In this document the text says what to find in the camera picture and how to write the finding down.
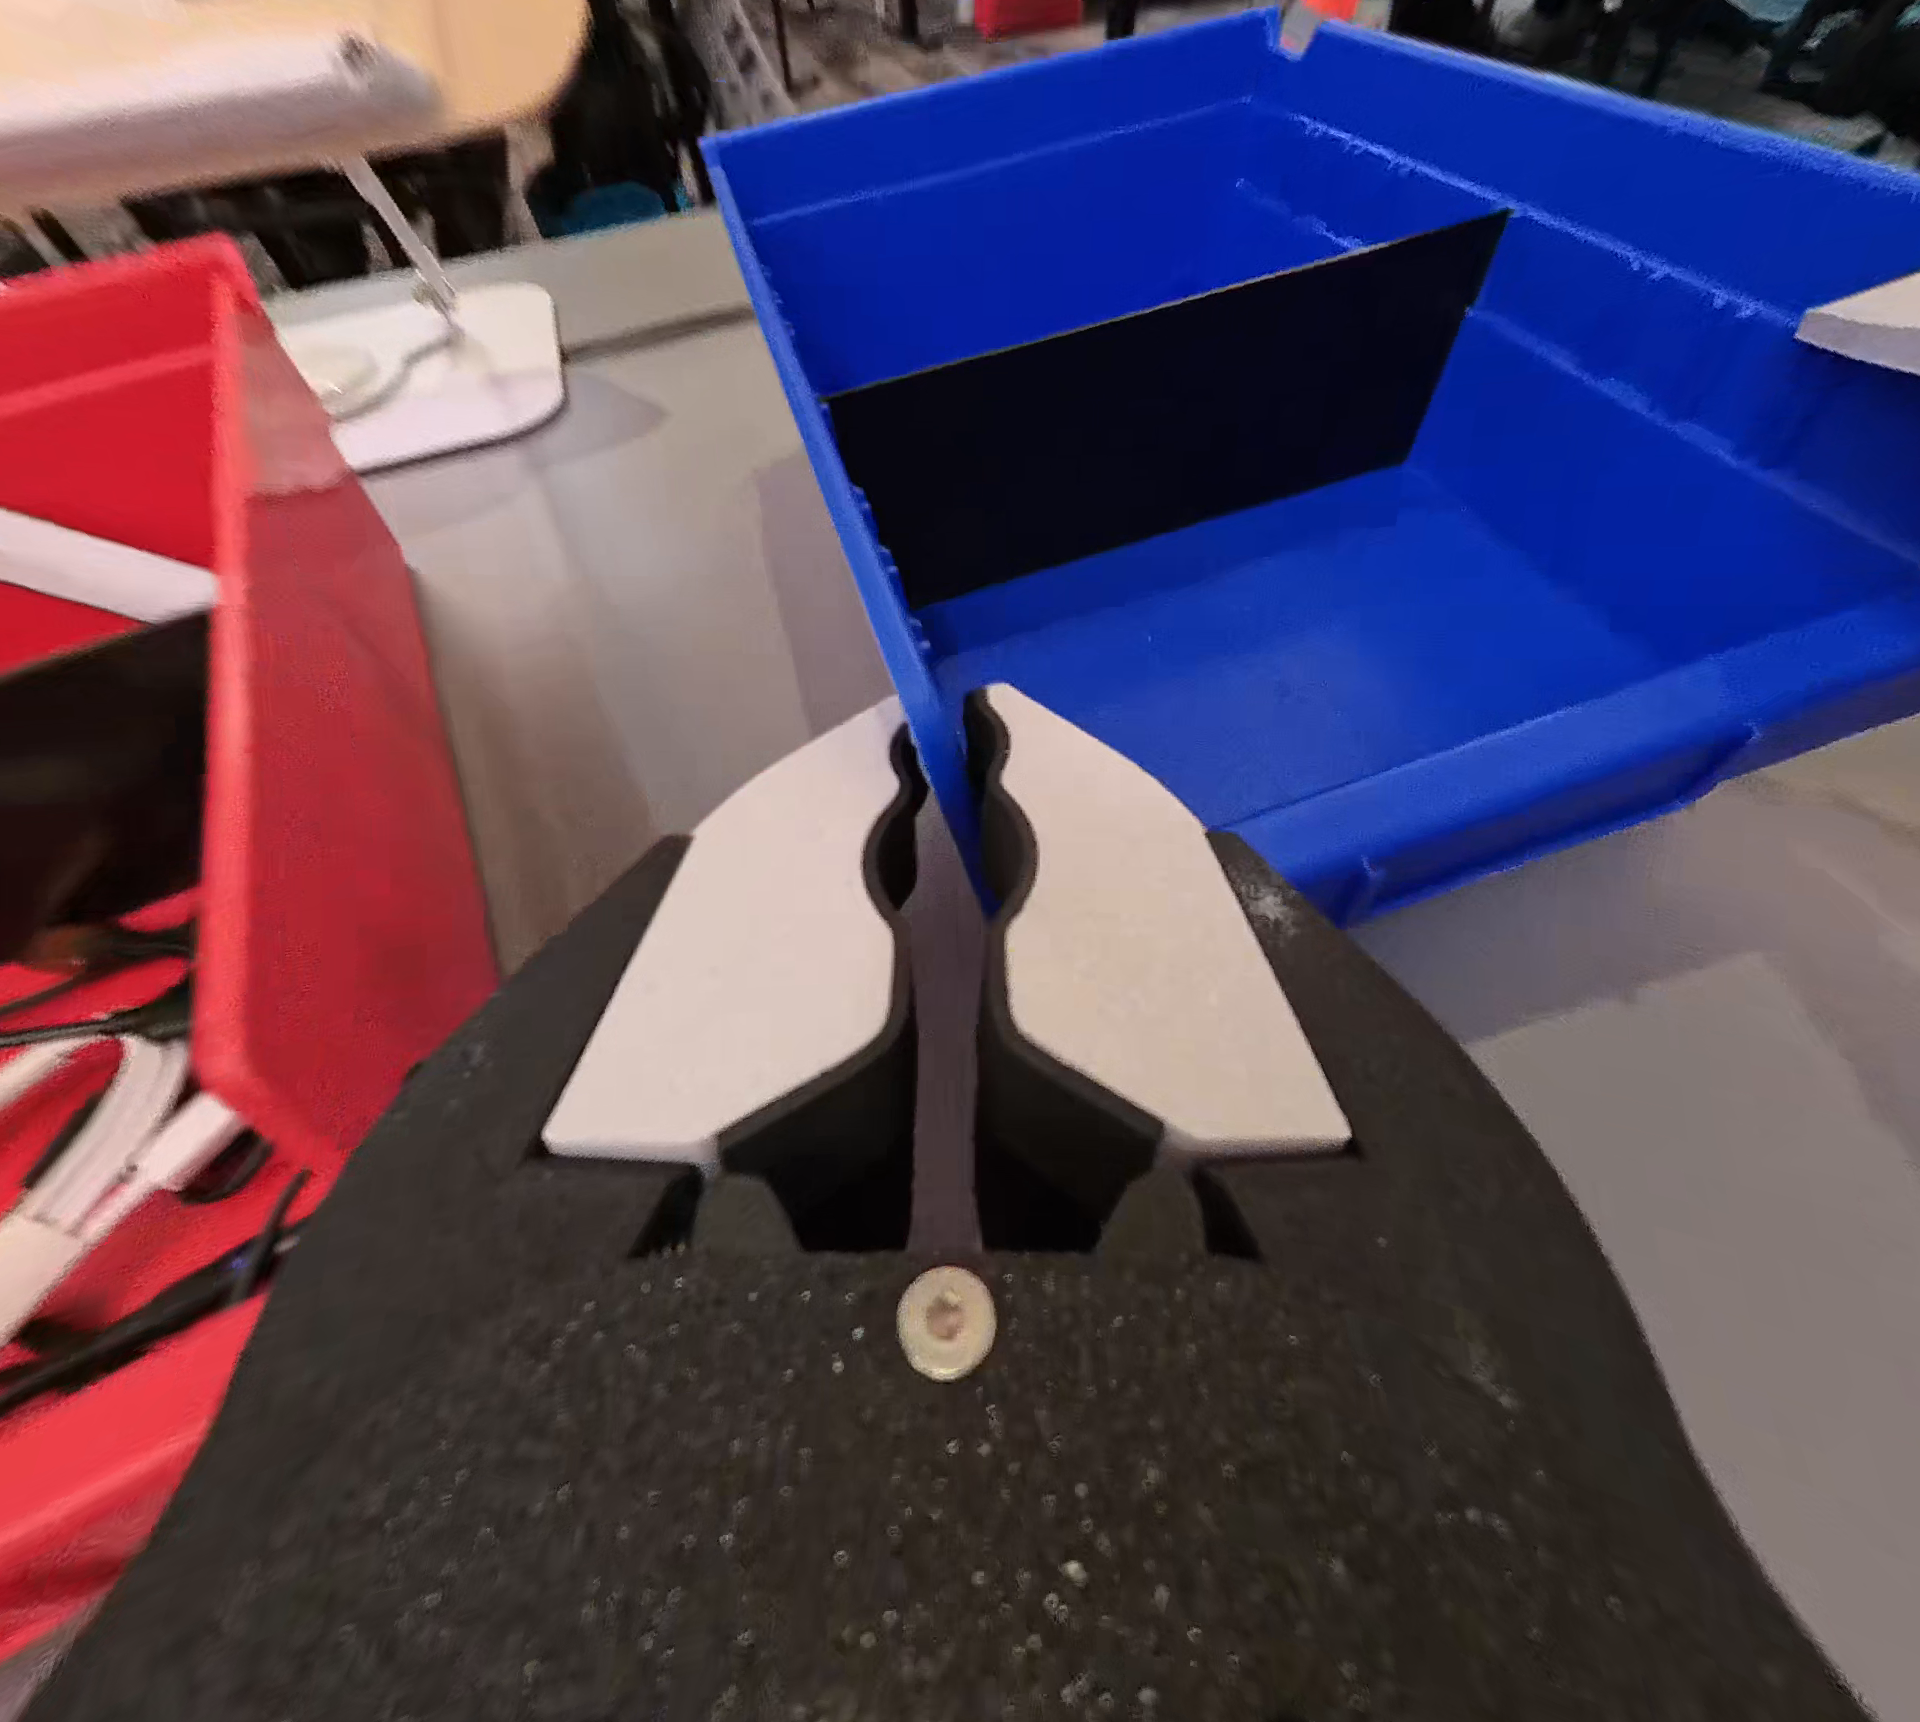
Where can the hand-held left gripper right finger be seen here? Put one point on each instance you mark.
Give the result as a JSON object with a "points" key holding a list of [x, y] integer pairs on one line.
{"points": [[1170, 986]]}

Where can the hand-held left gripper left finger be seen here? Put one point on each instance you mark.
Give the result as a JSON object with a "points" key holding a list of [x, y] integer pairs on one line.
{"points": [[752, 986]]}

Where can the blue plastic bin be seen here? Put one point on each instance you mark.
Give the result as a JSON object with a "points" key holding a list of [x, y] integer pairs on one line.
{"points": [[1350, 659]]}

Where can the red plastic bin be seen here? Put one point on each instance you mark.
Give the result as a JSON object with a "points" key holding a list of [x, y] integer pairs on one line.
{"points": [[344, 779]]}

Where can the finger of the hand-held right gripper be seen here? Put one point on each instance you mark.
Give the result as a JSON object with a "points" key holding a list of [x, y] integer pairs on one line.
{"points": [[1885, 328]]}

